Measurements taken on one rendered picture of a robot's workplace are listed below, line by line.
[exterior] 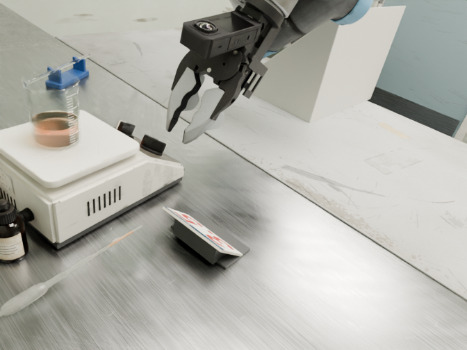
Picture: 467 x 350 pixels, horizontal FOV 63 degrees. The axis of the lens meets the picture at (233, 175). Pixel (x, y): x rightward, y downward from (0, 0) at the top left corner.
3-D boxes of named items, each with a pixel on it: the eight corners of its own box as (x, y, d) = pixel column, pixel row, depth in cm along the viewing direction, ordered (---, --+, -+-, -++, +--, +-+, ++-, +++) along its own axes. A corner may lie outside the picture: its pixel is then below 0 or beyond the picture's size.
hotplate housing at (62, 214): (124, 145, 61) (124, 98, 56) (185, 182, 55) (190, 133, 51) (-29, 205, 45) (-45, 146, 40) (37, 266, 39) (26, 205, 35)
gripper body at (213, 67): (248, 104, 57) (294, 32, 55) (224, 90, 49) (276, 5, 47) (210, 79, 60) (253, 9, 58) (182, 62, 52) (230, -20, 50)
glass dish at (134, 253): (130, 230, 45) (130, 216, 44) (164, 254, 43) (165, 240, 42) (90, 255, 41) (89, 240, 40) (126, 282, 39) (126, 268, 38)
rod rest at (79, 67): (75, 71, 82) (74, 54, 80) (89, 75, 81) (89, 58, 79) (44, 86, 73) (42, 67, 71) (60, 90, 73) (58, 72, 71)
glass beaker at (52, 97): (52, 126, 46) (44, 60, 41) (93, 139, 45) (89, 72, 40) (14, 149, 41) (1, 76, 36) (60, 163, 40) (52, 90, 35)
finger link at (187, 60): (191, 106, 54) (229, 56, 52) (185, 104, 53) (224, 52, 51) (170, 87, 56) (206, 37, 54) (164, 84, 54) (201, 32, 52)
